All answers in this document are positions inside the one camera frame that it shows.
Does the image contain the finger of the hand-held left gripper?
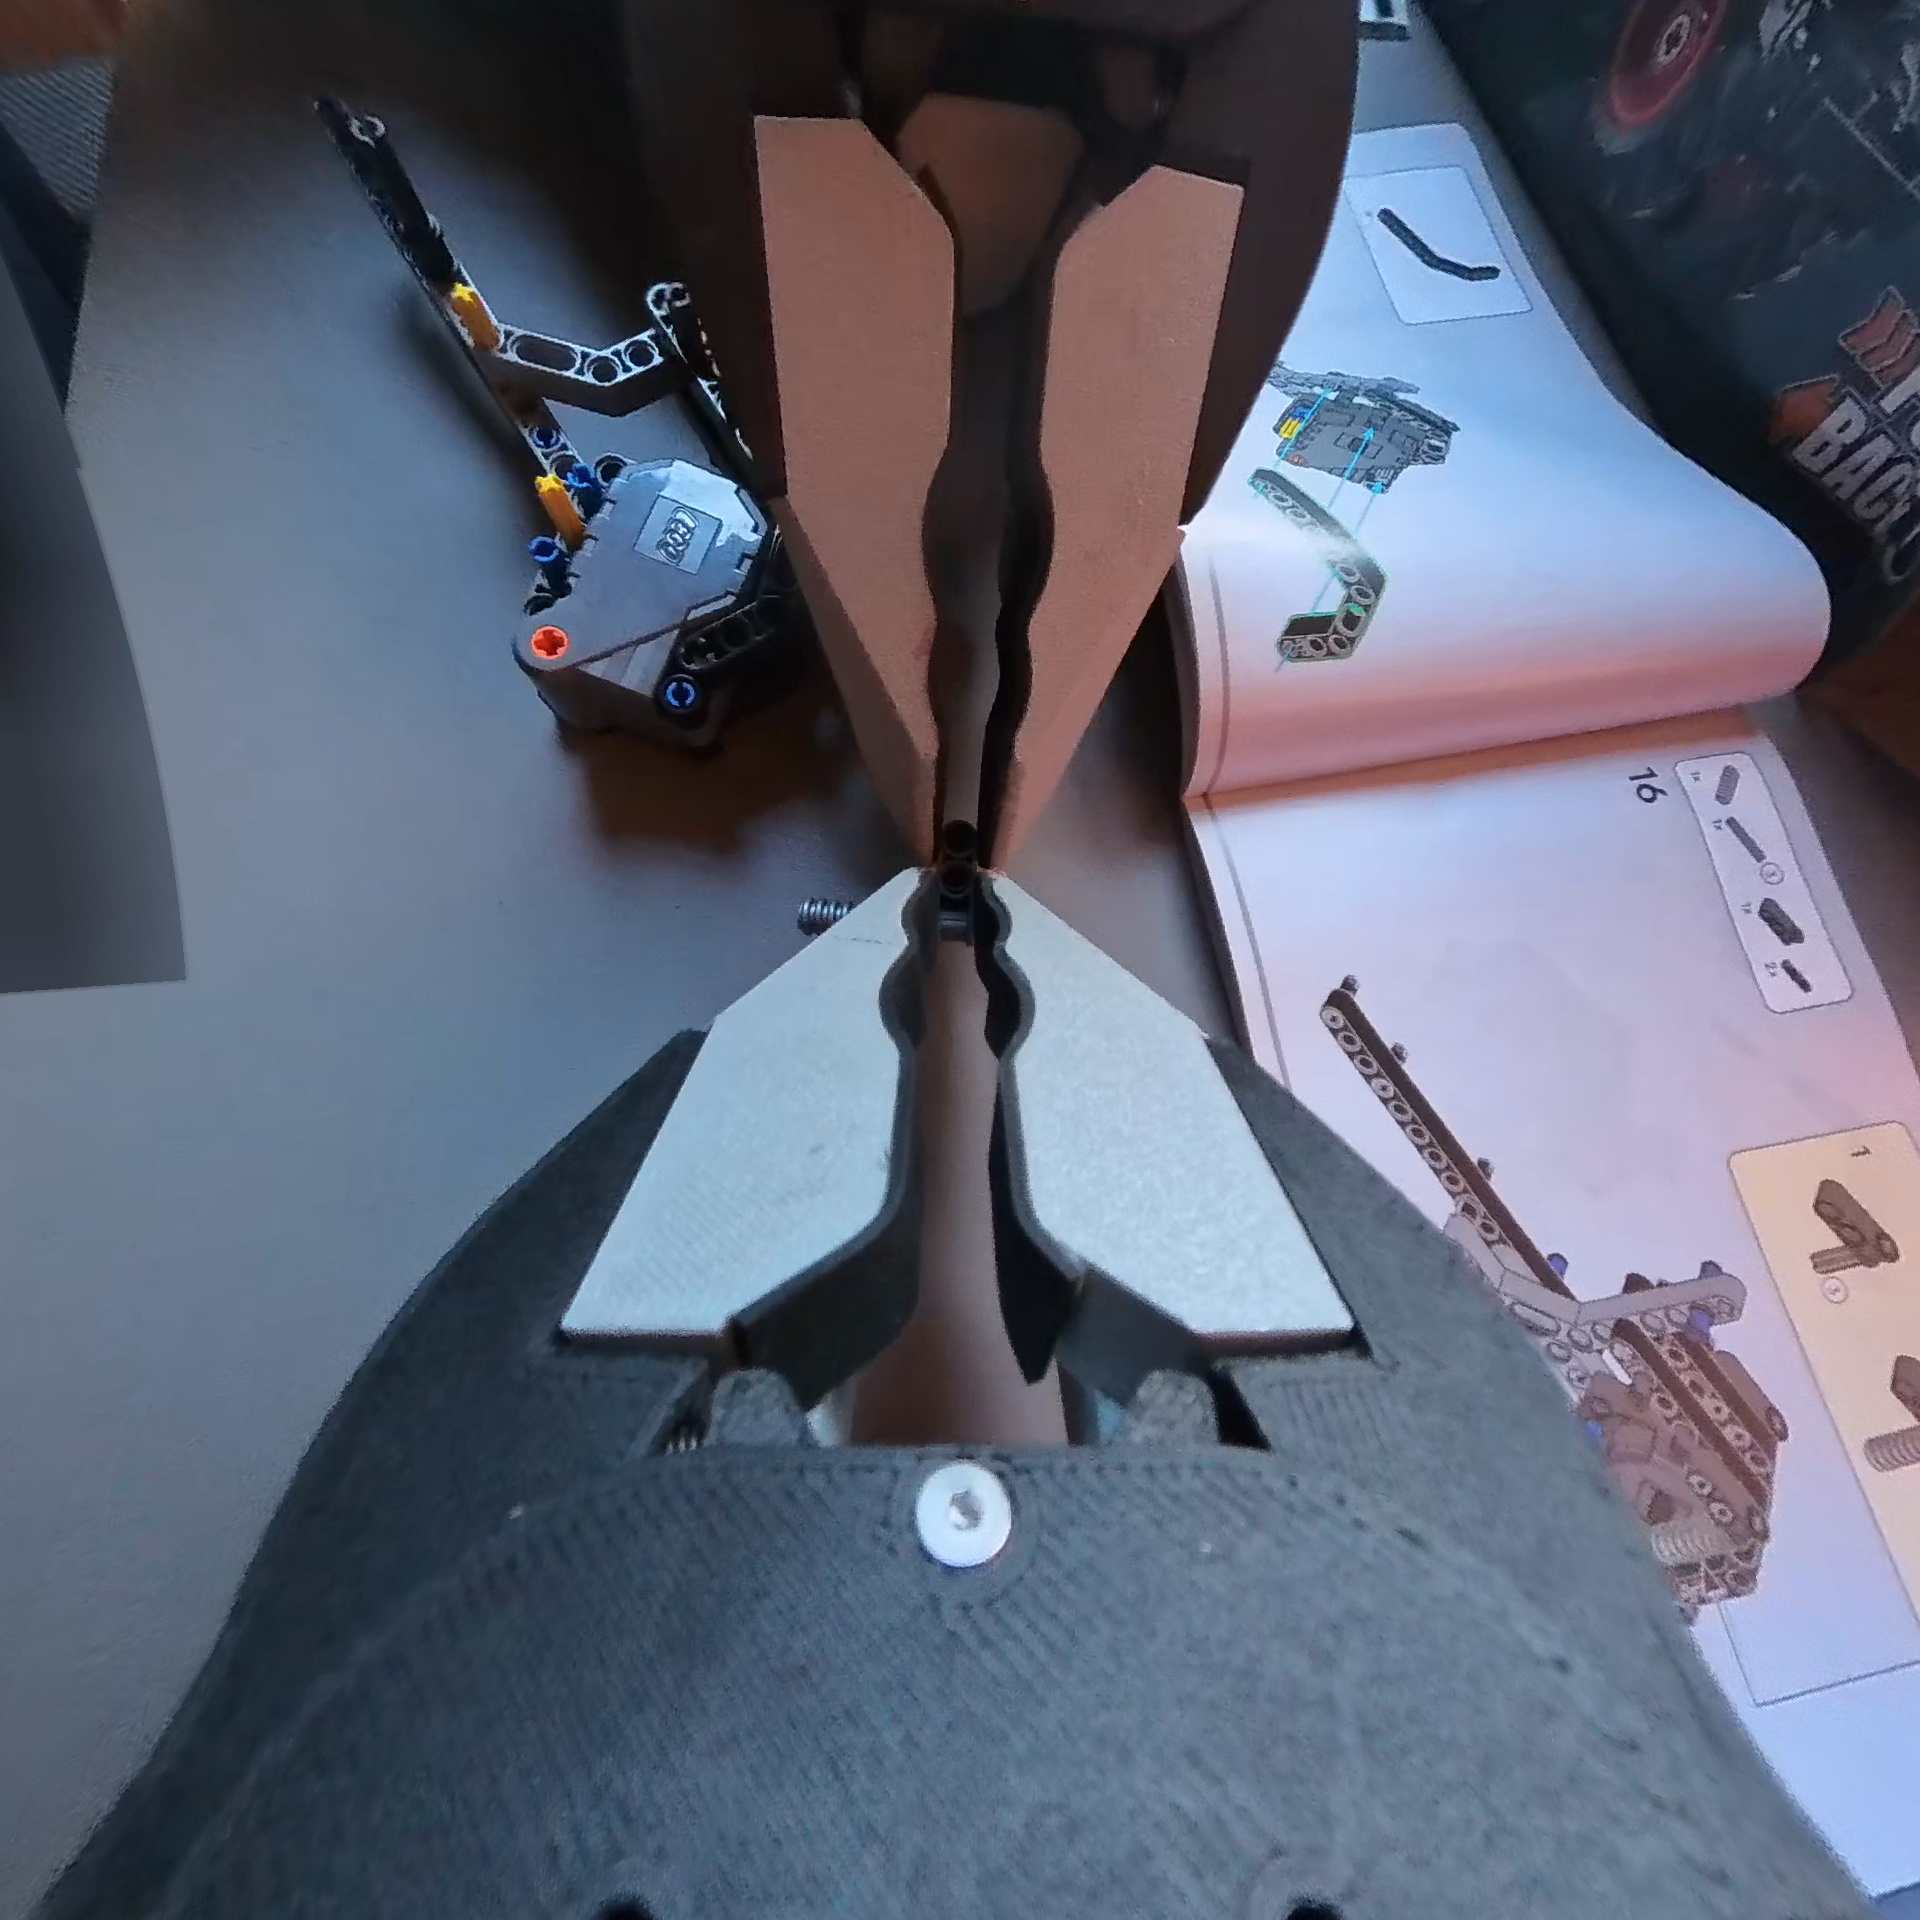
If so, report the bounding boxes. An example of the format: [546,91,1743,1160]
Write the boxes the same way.
[979,157,1251,866]
[755,115,966,848]

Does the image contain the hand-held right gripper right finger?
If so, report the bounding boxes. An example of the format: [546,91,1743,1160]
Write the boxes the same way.
[977,866,1363,1412]

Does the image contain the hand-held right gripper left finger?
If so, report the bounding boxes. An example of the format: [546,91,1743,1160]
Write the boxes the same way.
[560,866,948,1415]

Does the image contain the grey black lego assembly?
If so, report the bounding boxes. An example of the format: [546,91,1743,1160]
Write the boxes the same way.
[314,96,819,753]

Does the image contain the small lego pin connector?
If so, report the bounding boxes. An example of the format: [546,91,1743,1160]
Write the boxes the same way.
[928,814,995,947]

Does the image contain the lego instruction booklet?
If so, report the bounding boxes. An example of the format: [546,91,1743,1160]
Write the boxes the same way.
[1175,120,1920,1901]

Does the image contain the dark lego set box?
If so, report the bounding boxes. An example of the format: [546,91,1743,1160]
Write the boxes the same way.
[1417,0,1920,685]

